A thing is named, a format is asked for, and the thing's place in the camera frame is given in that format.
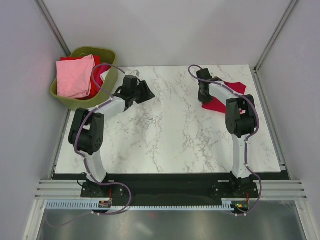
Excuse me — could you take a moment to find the crimson red t shirt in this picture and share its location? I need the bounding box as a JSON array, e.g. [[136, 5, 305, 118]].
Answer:
[[201, 81, 247, 114]]

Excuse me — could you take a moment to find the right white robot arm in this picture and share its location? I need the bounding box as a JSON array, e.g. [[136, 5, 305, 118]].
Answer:
[[196, 68, 260, 198]]

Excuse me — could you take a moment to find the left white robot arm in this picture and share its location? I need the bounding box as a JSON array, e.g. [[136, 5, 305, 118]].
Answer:
[[68, 75, 155, 198]]

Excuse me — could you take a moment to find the white cloth in basket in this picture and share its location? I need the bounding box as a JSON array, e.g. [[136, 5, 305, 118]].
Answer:
[[100, 69, 110, 82]]

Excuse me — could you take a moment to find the magenta shirt in basket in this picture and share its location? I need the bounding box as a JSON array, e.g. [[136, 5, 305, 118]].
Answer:
[[96, 64, 111, 85]]

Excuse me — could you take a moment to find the olive green basket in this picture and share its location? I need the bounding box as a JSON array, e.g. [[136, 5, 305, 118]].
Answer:
[[49, 46, 119, 111]]

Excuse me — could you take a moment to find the light pink folded shirt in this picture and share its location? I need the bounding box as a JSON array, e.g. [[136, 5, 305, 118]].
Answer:
[[55, 54, 96, 99]]

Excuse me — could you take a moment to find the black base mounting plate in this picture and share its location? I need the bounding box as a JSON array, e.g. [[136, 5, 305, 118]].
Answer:
[[80, 172, 258, 207]]

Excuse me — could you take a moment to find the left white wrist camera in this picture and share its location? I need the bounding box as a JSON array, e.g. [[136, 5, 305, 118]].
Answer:
[[130, 70, 140, 78]]

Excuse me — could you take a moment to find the left aluminium frame post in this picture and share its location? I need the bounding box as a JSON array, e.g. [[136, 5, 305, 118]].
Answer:
[[34, 0, 71, 56]]

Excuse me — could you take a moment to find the aluminium frame post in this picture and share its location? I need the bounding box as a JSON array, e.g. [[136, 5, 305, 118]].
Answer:
[[34, 0, 71, 56], [252, 0, 300, 75]]

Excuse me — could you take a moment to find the white slotted cable duct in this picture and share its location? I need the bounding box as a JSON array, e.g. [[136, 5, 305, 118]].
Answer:
[[45, 200, 249, 211]]

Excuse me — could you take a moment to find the right aluminium frame post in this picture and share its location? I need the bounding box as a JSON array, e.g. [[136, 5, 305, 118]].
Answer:
[[252, 0, 300, 75]]

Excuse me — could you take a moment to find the aluminium extrusion rail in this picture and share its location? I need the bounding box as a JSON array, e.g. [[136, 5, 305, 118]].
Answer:
[[35, 180, 82, 200]]

